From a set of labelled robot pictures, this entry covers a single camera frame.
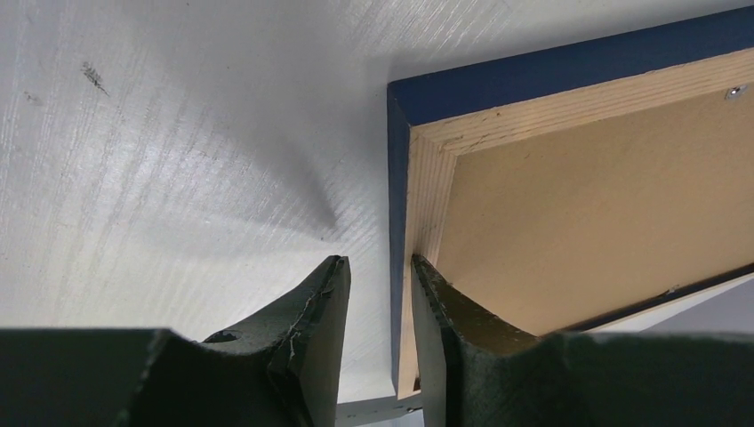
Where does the blue wooden photo frame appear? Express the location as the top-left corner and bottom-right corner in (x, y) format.
(387, 4), (753, 399)

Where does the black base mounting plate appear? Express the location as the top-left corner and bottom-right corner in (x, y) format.
(335, 394), (424, 427)

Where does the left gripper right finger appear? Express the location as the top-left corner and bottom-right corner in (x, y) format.
(412, 255), (753, 426)

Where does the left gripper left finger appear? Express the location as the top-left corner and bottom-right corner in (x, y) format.
(1, 255), (350, 426)

